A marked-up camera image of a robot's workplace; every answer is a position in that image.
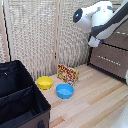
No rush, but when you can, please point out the dark drawer cabinet frame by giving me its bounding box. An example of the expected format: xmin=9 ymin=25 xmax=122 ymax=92
xmin=87 ymin=9 xmax=128 ymax=83

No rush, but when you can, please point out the white rounded object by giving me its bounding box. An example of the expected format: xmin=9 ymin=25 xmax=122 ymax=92
xmin=125 ymin=69 xmax=128 ymax=85

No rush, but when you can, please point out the blue bowl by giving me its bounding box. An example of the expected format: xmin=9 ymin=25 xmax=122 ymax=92
xmin=55 ymin=83 xmax=75 ymax=100

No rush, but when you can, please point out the brown drawer with silver handle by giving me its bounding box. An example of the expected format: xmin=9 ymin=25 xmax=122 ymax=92
xmin=99 ymin=19 xmax=128 ymax=52
xmin=89 ymin=42 xmax=128 ymax=81

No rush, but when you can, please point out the black fabric storage box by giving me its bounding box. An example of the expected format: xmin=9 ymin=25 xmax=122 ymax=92
xmin=0 ymin=59 xmax=52 ymax=128

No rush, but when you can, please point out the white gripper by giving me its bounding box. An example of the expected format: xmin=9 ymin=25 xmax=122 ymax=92
xmin=87 ymin=33 xmax=105 ymax=49

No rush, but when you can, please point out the red yellow snack box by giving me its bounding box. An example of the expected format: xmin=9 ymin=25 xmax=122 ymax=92
xmin=56 ymin=63 xmax=80 ymax=87

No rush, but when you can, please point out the yellow bowl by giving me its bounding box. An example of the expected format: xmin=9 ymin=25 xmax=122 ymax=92
xmin=36 ymin=75 xmax=55 ymax=91

